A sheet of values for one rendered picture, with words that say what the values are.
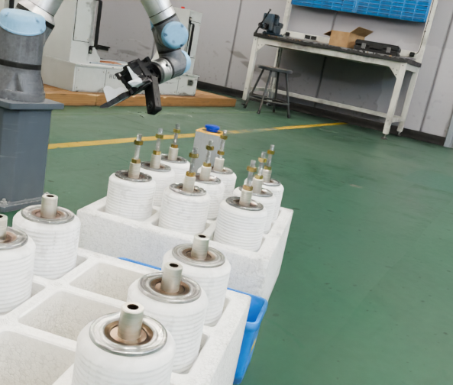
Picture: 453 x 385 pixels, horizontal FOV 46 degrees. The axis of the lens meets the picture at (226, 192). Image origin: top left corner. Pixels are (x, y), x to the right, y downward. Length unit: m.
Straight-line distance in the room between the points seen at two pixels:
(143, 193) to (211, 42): 5.90
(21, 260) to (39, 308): 0.07
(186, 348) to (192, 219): 0.44
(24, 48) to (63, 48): 2.27
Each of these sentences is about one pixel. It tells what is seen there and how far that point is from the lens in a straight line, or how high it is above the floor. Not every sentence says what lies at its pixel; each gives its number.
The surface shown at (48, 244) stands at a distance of 0.79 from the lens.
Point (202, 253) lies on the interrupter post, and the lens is 0.73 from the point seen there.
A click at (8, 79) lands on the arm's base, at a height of 0.35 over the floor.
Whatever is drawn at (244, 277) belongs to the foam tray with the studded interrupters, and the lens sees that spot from 1.00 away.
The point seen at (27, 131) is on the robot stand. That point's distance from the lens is 1.56.
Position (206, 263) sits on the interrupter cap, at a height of 0.25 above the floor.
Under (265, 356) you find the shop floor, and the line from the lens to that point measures 1.04.
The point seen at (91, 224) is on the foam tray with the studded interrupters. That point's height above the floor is 0.16.
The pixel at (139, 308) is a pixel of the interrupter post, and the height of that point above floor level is 0.28.
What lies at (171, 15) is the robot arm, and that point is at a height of 0.60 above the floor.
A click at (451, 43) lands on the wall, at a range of 5.95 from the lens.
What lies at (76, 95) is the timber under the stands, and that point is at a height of 0.07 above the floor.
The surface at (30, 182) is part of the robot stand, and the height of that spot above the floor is 0.07.
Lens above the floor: 0.53
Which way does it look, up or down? 15 degrees down
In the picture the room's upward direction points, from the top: 11 degrees clockwise
